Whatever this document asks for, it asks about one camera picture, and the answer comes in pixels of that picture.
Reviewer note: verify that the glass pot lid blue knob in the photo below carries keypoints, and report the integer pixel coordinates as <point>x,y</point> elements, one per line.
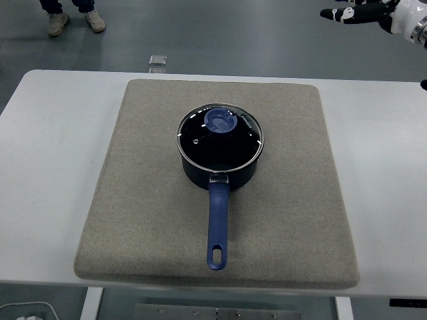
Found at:
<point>220,146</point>

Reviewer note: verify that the beige fabric mat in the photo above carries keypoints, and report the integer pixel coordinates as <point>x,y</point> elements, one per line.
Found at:
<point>133,216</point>

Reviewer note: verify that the white table leg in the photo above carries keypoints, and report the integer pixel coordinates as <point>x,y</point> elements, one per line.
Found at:
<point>344,310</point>
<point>90,305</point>

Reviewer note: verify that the metal floor plate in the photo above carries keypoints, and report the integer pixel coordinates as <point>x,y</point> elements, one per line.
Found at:
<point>157,59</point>

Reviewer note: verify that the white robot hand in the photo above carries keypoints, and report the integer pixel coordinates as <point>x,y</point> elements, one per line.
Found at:
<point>405,15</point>

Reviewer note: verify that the grey metal plate with screws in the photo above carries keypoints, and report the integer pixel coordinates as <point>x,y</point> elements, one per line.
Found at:
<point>166,313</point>

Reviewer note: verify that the person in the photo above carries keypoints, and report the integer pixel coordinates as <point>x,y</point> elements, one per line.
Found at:
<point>56,23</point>

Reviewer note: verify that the black table control panel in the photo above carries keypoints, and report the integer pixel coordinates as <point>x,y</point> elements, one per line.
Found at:
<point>407,302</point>

